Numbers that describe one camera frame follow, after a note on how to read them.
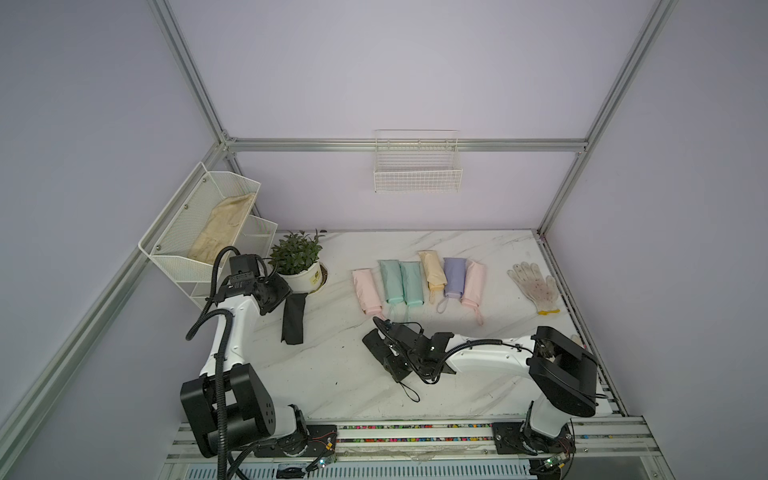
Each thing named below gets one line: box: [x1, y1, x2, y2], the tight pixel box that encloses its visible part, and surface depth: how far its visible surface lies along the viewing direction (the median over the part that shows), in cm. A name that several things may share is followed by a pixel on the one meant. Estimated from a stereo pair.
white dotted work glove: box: [507, 261, 561, 316], surface depth 106 cm
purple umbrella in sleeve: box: [436, 258, 467, 314], surface depth 103 cm
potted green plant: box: [268, 229, 328, 294], surface depth 94 cm
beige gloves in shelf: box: [188, 193, 255, 265], surface depth 82 cm
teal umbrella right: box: [399, 261, 424, 306], surface depth 105 cm
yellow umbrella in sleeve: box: [417, 250, 448, 304], surface depth 106 cm
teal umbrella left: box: [377, 259, 404, 303], surface depth 105 cm
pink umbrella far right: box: [460, 261, 486, 326], surface depth 103 cm
